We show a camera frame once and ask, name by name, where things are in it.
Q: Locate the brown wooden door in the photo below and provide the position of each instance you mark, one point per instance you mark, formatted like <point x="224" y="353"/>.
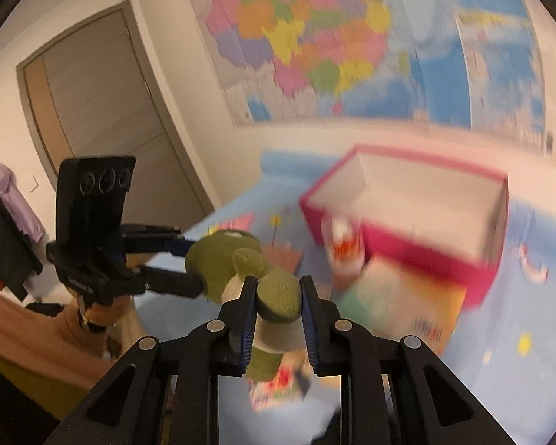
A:
<point x="102" y="102"/>

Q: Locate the dark hanging garment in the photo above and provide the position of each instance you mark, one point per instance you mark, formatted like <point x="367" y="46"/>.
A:
<point x="4" y="250"/>

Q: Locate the green plush toy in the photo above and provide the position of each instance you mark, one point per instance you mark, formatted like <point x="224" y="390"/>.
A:
<point x="217" y="259"/>

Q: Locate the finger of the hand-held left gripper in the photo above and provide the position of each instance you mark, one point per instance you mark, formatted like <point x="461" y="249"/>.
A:
<point x="178" y="245"/>
<point x="176" y="282"/>

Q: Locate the white wall switch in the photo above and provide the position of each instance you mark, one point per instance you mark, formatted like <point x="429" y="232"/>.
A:
<point x="33" y="184"/>

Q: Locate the person's left forearm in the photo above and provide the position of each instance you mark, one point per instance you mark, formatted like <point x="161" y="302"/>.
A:
<point x="28" y="338"/>

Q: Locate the colourful country map poster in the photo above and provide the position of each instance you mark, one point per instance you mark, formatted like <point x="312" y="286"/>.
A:
<point x="306" y="32"/>

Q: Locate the blue printed bedsheet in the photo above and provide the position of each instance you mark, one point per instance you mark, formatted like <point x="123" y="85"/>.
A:
<point x="514" y="380"/>

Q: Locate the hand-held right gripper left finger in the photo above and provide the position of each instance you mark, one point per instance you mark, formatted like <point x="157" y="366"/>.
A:
<point x="249" y="329"/>

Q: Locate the large pastel tissue pack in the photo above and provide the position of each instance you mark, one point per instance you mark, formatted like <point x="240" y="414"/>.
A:
<point x="398" y="301"/>

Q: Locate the blue world map poster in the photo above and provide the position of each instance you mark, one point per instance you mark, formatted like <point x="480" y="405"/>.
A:
<point x="500" y="79"/>

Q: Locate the pink cardboard box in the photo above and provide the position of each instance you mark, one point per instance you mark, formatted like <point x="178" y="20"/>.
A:
<point x="426" y="259"/>

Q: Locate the white pump bottle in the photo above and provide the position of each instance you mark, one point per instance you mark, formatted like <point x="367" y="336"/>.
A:
<point x="345" y="250"/>

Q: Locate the purple hanging garment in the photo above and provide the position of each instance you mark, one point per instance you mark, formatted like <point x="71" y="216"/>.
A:
<point x="9" y="194"/>

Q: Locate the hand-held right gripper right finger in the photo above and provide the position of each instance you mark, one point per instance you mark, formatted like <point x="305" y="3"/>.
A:
<point x="308" y="329"/>

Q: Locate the person's left hand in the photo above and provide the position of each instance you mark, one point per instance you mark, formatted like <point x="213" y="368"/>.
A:
<point x="116" y="313"/>

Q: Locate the small pink floral tissue pack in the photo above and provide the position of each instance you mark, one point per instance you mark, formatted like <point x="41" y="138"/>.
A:
<point x="278" y="380"/>

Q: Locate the person's mustard yellow vest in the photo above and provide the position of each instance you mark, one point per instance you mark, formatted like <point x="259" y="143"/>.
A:
<point x="32" y="389"/>

